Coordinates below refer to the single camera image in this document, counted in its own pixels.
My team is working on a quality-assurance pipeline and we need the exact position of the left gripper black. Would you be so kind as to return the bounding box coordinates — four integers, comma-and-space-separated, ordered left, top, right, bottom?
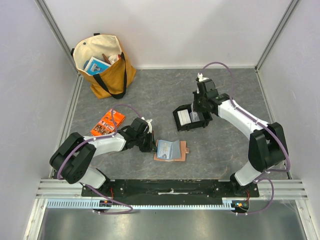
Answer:
135, 130, 159, 154

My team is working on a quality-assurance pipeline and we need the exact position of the silver credit card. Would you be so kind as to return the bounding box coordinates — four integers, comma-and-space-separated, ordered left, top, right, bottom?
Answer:
156, 140, 173, 160

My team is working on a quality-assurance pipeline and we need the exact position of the brown leather card holder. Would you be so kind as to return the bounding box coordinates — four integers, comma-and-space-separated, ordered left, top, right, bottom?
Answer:
153, 140, 190, 162

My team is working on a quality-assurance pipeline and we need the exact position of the black plastic bin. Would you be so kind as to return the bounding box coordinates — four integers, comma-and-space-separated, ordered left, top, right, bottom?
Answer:
172, 104, 213, 131

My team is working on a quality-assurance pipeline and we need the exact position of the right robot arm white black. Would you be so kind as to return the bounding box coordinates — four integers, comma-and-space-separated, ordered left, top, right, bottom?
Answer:
193, 76, 289, 197

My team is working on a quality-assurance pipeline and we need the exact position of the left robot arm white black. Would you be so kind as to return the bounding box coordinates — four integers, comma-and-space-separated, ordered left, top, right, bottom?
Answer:
49, 117, 157, 197

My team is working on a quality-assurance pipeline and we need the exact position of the white card stack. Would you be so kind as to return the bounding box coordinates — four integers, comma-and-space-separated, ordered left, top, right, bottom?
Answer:
177, 109, 192, 126

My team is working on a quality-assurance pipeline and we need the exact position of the orange product box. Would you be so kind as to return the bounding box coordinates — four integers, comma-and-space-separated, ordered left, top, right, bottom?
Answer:
90, 109, 126, 137

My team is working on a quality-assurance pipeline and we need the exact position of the mustard canvas tote bag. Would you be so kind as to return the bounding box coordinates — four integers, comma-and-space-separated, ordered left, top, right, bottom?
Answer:
70, 33, 136, 99

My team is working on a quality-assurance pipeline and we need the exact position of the blue white book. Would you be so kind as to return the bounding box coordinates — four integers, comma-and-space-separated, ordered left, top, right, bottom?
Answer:
84, 56, 111, 76

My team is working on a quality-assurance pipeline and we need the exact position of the brown item in bag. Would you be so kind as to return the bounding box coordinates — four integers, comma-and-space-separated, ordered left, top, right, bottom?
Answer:
102, 53, 111, 65

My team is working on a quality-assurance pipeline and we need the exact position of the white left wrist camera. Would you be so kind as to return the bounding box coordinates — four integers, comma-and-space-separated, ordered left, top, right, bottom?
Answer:
141, 117, 153, 134

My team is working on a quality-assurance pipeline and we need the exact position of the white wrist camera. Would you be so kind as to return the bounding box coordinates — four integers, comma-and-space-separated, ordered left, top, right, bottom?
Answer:
141, 117, 153, 134
196, 72, 209, 84

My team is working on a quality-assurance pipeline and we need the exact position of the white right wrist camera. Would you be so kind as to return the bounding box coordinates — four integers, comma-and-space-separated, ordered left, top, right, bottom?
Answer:
196, 72, 209, 84

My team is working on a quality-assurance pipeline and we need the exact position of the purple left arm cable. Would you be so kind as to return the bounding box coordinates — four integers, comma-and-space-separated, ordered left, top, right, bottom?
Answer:
56, 104, 145, 215

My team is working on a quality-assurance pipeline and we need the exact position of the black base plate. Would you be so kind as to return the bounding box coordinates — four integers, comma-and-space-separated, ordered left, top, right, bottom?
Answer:
81, 178, 260, 204

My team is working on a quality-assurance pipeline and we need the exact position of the slotted cable duct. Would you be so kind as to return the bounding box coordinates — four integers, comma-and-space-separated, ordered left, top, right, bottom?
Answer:
46, 198, 248, 210

